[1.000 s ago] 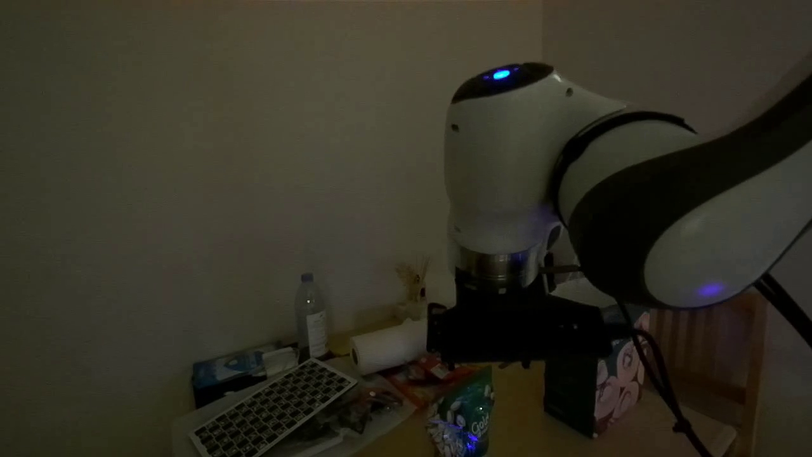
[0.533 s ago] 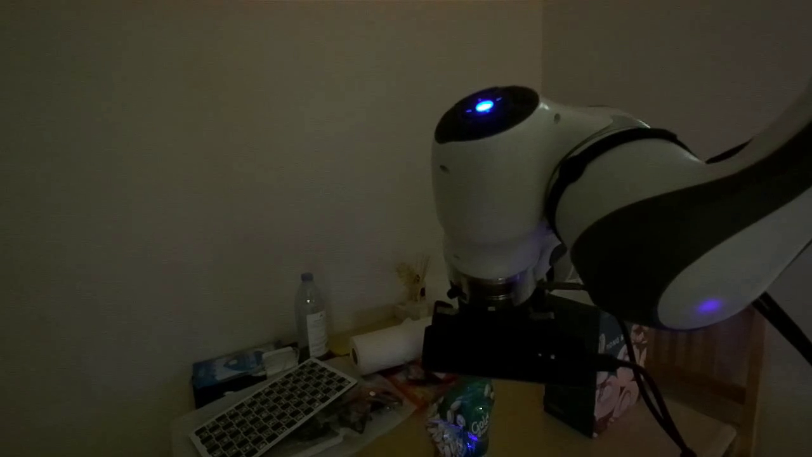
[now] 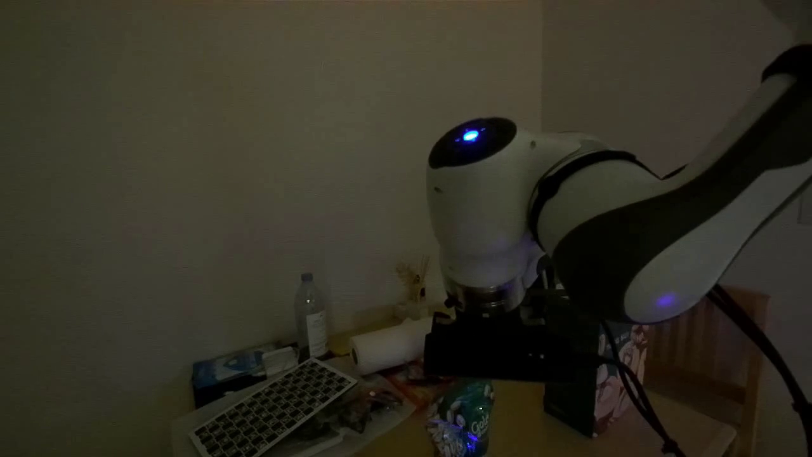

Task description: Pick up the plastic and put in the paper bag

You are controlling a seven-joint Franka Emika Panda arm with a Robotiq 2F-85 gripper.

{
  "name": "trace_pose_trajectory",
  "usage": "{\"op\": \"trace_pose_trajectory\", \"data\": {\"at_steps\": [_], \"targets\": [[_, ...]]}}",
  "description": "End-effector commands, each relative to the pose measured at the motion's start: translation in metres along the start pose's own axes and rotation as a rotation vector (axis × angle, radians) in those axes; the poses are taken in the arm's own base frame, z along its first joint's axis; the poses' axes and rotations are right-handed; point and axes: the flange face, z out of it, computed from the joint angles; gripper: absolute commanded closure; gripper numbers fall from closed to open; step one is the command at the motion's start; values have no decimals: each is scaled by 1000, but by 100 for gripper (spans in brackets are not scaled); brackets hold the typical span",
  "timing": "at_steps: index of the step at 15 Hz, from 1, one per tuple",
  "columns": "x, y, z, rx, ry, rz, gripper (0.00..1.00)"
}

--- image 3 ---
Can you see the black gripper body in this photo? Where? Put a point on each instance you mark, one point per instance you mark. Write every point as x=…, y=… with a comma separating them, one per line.
x=499, y=347

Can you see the green plastic snack bag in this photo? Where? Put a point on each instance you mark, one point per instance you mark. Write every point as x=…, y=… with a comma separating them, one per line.
x=460, y=419

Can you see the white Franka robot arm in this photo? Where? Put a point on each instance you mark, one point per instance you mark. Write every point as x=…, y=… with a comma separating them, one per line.
x=492, y=203

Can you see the red snack package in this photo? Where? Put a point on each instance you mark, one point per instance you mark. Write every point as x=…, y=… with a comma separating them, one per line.
x=414, y=388

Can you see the small reed diffuser bottle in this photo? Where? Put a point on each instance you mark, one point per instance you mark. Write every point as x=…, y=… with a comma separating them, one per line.
x=414, y=287

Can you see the white paper towel roll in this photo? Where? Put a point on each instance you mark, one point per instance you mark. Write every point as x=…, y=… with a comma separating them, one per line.
x=384, y=347

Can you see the dark printed packet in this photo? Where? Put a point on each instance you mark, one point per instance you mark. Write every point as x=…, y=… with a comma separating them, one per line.
x=363, y=409

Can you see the clear plastic water bottle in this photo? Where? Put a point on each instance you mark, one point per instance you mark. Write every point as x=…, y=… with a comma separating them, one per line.
x=313, y=326

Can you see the wooden chair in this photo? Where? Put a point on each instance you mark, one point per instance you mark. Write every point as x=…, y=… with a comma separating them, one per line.
x=719, y=339

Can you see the black white keyboard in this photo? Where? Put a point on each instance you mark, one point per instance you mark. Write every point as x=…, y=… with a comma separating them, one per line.
x=271, y=408

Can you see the blue tissue box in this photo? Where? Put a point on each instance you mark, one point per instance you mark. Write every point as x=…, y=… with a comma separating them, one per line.
x=224, y=372

